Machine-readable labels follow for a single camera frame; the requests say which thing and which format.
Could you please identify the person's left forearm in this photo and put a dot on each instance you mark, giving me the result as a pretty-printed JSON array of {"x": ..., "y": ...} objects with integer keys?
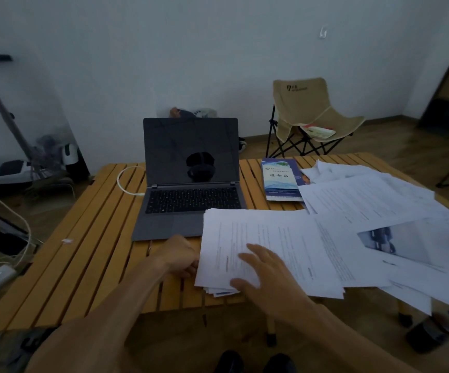
[{"x": 104, "y": 318}]

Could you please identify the person's right hand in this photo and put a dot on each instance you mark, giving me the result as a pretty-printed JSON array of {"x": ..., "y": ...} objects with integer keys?
[{"x": 278, "y": 287}]

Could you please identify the grey backpack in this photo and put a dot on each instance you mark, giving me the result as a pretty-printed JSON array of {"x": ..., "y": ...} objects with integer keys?
[{"x": 11, "y": 349}]

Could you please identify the dark bottle with blue cap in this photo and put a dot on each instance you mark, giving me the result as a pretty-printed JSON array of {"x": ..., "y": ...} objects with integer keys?
[{"x": 434, "y": 332}]

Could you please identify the white and black appliance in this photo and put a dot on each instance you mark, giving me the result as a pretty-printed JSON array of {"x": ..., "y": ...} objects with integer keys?
[{"x": 14, "y": 168}]

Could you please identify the person's black shoe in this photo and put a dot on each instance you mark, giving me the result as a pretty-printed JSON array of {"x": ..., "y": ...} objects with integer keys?
[
  {"x": 229, "y": 363},
  {"x": 280, "y": 364}
]

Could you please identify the person's left black shoe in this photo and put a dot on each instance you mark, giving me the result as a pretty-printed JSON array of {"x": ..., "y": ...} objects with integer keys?
[{"x": 229, "y": 363}]

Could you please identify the small white tape scrap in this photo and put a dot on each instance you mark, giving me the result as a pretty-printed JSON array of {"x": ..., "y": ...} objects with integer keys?
[{"x": 67, "y": 241}]

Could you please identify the pile of white papers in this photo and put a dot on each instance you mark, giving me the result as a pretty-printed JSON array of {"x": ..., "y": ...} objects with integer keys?
[{"x": 364, "y": 198}]

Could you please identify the grey laptop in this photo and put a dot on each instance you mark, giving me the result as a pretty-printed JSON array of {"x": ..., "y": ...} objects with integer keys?
[{"x": 189, "y": 151}]

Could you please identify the wooden slatted table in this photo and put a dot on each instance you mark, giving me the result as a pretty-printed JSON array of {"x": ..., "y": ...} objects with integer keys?
[{"x": 92, "y": 260}]

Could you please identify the black shelf unit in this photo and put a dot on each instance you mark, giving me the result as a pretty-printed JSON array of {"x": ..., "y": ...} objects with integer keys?
[{"x": 430, "y": 120}]

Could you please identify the person's right forearm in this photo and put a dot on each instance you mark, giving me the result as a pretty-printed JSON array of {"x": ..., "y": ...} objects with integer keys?
[{"x": 356, "y": 341}]

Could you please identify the white wall hook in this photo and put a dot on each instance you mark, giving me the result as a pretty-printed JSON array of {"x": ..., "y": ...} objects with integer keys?
[{"x": 322, "y": 31}]

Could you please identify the person's right black shoe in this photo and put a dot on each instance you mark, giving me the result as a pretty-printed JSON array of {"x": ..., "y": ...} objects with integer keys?
[{"x": 280, "y": 364}]

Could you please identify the person's left hand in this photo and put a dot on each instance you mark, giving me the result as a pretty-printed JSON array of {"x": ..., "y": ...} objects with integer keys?
[{"x": 177, "y": 254}]

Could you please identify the red and white booklet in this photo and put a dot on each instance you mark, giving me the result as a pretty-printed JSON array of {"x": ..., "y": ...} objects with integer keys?
[{"x": 319, "y": 132}]

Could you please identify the sorted text document stack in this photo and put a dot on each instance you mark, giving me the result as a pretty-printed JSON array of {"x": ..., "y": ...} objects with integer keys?
[{"x": 286, "y": 240}]

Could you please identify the blue booklet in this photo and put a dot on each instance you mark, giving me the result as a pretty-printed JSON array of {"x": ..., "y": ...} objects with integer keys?
[{"x": 282, "y": 180}]

